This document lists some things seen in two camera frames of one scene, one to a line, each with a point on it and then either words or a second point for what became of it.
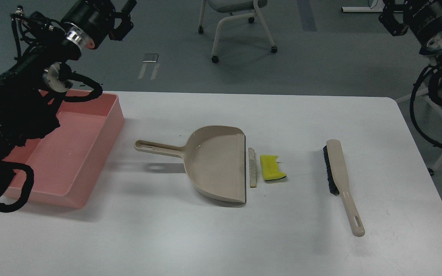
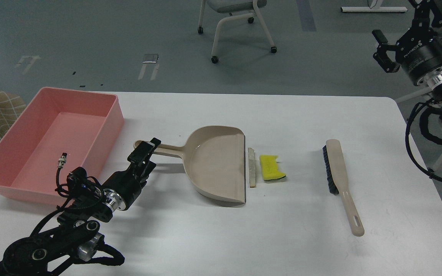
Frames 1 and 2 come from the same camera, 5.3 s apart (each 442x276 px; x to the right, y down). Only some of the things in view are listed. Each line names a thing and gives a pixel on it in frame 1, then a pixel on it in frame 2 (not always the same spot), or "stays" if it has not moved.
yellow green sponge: x=269 y=167 stays
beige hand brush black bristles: x=338 y=183 stays
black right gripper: x=427 y=18 to x=420 y=51
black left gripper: x=96 y=18 to x=124 y=187
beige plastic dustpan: x=215 y=160 stays
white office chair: x=238 y=9 stays
